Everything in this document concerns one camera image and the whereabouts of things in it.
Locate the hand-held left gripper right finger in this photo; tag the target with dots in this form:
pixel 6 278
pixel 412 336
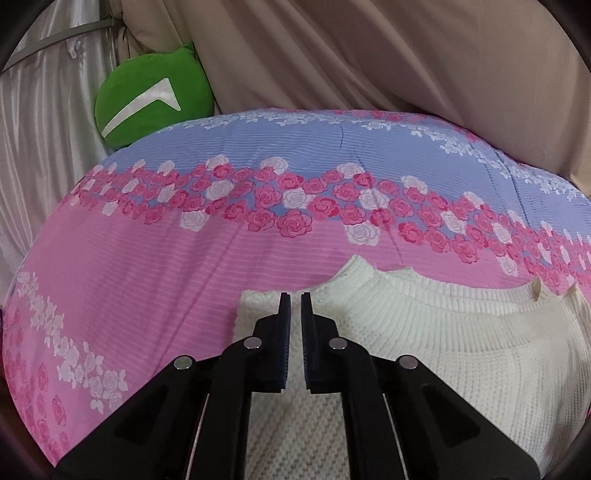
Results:
pixel 311 369

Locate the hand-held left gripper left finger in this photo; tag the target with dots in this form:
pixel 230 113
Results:
pixel 282 360

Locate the white red black knit sweater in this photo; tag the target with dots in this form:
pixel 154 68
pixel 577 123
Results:
pixel 461 332

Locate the pink floral bedsheet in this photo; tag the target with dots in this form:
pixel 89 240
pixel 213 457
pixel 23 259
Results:
pixel 184 277

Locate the green plush cushion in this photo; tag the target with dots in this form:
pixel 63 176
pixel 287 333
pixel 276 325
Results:
pixel 138 78

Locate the beige draped cloth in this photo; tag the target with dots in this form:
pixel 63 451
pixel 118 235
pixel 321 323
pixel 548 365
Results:
pixel 369 55

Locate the silver satin curtain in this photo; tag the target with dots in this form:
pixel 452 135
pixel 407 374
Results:
pixel 46 115

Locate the grey metal bar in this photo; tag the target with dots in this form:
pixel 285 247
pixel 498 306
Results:
pixel 60 39

